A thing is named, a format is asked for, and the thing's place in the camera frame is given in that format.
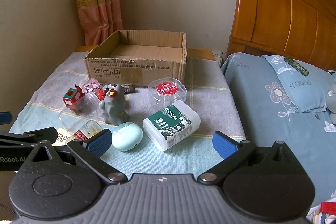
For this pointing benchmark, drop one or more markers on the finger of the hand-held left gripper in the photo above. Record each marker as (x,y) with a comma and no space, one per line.
(5,118)
(26,138)

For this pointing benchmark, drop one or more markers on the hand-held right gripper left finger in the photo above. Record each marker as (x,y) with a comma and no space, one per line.
(98,142)

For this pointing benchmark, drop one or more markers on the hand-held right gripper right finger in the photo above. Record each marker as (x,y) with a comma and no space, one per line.
(223,144)

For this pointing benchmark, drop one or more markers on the clear bottle with yellow capsules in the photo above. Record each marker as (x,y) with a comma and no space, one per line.
(84,133)

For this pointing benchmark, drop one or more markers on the clear plastic jar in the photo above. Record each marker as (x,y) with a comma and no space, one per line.
(92,104)

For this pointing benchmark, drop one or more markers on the grey figure toy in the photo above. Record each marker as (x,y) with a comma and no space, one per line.
(113,106)

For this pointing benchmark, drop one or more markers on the red green toy block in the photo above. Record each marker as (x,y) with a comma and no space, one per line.
(72,99)

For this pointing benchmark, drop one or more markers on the green white swab box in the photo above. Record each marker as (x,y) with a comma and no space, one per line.
(172,125)

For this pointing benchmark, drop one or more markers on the clear round container red label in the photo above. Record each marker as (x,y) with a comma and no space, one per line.
(168,91)

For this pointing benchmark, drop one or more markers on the cardboard box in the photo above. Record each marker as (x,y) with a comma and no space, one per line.
(136,71)

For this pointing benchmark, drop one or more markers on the mint green earbuds case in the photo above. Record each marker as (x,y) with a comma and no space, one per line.
(127,136)

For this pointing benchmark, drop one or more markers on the printed greeting card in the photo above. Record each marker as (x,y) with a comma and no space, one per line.
(62,138)

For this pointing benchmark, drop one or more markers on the blue floral bedsheet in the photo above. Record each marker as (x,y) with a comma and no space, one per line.
(257,113)

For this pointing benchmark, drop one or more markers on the red round cap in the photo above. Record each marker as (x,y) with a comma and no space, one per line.
(99,94)

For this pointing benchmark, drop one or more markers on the grey checked towel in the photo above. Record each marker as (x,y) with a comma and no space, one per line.
(52,77)

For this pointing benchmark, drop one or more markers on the blue floral pillow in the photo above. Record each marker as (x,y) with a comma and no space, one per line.
(302,87)

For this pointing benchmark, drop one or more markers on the green patterned hair clip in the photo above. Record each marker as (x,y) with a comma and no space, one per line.
(296,65)

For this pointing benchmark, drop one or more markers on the grey plush toy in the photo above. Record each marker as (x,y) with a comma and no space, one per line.
(332,103)

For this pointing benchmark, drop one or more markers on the red white cloth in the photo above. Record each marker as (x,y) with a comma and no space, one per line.
(324,212)

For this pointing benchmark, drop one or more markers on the wooden bed headboard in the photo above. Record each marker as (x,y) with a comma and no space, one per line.
(283,19)

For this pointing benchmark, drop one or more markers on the white wall socket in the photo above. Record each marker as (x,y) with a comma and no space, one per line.
(218,56)

